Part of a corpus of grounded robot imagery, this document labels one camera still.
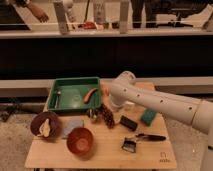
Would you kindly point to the green plastic tray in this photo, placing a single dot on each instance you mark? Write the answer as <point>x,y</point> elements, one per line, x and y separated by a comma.
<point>73,91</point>

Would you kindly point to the white paper cup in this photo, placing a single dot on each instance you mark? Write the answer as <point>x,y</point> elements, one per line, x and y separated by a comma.
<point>128,106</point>

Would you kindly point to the black rectangular block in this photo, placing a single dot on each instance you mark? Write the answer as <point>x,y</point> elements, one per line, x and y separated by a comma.
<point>128,123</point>

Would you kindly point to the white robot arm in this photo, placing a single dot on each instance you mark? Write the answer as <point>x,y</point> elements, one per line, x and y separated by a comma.
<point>190,111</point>

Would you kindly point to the cream banana piece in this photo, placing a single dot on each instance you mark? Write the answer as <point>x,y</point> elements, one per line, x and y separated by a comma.
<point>44,129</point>

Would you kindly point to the metal spoon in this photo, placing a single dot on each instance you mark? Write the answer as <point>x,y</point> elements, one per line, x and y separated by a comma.
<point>58,93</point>

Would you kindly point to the orange carrot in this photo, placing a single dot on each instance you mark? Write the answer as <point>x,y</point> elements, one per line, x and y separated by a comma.
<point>88,95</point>

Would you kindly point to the green sponge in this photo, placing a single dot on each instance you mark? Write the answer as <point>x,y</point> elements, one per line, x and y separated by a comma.
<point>148,116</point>

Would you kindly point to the black handled brush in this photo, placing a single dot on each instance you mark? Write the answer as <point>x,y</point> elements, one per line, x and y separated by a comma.
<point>147,137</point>

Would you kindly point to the orange fruit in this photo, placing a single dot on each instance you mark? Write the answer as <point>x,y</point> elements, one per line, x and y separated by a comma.
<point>106,90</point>

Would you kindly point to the black binder clip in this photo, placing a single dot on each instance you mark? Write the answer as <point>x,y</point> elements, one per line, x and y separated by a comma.
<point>129,145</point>

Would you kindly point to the small metallic dark object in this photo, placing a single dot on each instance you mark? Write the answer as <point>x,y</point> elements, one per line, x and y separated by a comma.
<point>92,114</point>

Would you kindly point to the dark grape bunch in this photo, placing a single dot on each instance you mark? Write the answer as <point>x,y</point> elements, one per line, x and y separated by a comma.
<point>107,116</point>

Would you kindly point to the orange-red bowl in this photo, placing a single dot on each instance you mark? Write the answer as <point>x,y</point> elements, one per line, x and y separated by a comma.
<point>80,141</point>

